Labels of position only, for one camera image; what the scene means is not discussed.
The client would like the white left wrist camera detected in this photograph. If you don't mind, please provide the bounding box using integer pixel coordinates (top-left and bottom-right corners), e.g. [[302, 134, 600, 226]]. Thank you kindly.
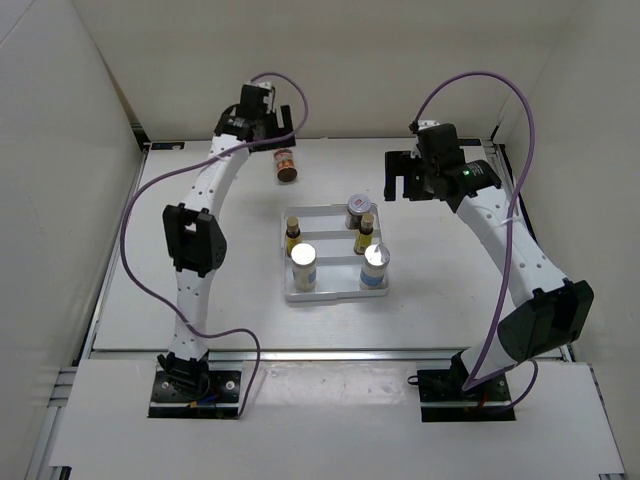
[[249, 81, 275, 93]]

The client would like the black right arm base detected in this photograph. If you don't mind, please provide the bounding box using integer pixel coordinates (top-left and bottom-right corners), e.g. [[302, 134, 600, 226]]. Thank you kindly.
[[407, 370, 516, 423]]

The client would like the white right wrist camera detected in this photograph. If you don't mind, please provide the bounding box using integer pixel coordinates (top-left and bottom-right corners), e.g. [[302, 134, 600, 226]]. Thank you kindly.
[[410, 120, 440, 134]]

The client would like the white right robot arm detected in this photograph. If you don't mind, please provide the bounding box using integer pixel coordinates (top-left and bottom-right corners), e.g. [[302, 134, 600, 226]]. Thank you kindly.
[[384, 121, 594, 400]]

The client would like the white can blue label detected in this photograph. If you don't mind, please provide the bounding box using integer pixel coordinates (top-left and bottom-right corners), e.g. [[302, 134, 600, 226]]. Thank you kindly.
[[359, 244, 391, 290]]

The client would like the yellow bottle brown cap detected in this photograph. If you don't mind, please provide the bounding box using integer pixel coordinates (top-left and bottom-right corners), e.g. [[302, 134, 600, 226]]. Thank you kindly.
[[354, 213, 375, 255]]

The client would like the brown spice jar white lid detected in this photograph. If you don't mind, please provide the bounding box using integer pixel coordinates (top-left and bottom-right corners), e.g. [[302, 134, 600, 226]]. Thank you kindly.
[[345, 194, 372, 230]]

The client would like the yellow bottle tan cap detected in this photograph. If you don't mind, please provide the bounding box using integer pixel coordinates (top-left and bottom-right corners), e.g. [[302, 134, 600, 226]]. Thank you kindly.
[[285, 216, 301, 257]]

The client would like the white stepped organizer tray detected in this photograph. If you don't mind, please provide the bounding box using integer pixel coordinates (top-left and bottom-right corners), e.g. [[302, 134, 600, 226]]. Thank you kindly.
[[281, 203, 389, 302]]

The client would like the aluminium front rail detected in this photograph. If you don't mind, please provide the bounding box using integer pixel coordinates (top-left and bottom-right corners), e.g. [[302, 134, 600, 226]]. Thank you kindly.
[[89, 349, 457, 362]]

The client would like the pink spice jar white lid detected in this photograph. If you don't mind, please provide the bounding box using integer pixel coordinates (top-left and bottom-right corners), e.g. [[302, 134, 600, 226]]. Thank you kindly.
[[273, 148, 298, 183]]

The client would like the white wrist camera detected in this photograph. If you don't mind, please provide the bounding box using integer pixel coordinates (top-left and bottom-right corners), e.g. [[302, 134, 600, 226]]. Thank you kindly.
[[249, 81, 275, 93], [410, 120, 440, 134]]

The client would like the white can beige label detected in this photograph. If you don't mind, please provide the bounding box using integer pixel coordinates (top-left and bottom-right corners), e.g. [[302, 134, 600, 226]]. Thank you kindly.
[[291, 243, 316, 291]]

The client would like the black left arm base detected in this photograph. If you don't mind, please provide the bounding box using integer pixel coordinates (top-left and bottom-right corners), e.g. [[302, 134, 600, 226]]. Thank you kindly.
[[147, 363, 243, 420]]

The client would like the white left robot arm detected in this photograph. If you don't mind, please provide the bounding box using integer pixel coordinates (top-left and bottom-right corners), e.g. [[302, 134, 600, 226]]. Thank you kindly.
[[159, 81, 295, 400]]

